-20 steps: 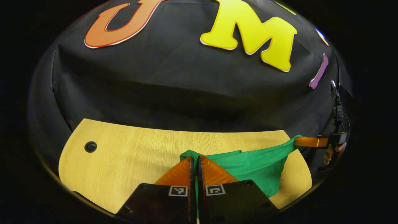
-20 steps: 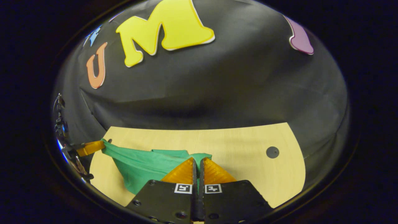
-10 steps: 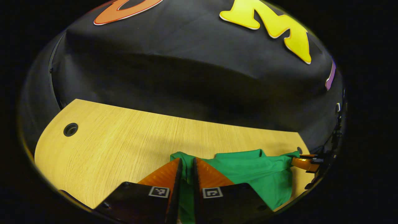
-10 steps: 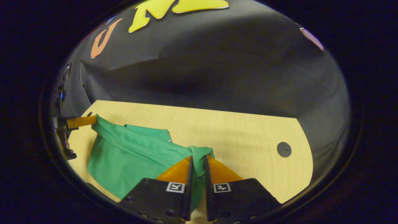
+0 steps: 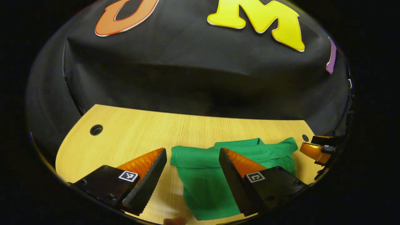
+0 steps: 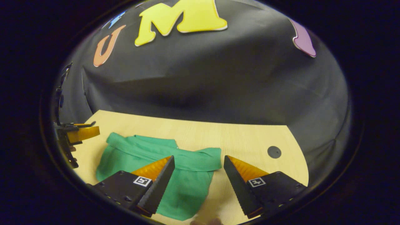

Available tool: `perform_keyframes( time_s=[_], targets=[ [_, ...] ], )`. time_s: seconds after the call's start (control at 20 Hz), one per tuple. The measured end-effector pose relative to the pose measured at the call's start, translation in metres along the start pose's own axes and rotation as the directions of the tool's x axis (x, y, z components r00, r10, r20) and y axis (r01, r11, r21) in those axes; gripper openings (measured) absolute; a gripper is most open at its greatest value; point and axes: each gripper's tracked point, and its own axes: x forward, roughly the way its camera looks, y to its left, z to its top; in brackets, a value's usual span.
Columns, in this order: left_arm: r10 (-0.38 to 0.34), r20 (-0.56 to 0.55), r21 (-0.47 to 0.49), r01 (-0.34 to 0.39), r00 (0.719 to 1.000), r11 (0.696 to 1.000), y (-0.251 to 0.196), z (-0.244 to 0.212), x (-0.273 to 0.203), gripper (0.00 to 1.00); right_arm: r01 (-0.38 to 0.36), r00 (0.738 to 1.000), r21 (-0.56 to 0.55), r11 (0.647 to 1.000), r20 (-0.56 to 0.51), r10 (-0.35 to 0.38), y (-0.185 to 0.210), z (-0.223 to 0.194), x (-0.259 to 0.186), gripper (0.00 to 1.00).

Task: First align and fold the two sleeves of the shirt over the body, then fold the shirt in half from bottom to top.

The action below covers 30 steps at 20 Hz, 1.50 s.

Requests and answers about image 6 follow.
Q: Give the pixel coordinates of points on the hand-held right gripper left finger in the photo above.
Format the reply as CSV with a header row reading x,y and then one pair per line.
x,y
159,189

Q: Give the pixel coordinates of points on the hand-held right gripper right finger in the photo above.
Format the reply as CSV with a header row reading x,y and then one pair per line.
x,y
237,189

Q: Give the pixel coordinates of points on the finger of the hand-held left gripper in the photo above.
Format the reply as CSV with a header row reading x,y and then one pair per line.
x,y
72,125
86,133

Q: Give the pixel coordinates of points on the green T-shirt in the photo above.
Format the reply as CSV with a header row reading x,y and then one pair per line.
x,y
187,187

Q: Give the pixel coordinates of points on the black backdrop cloth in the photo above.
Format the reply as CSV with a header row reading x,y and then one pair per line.
x,y
203,78

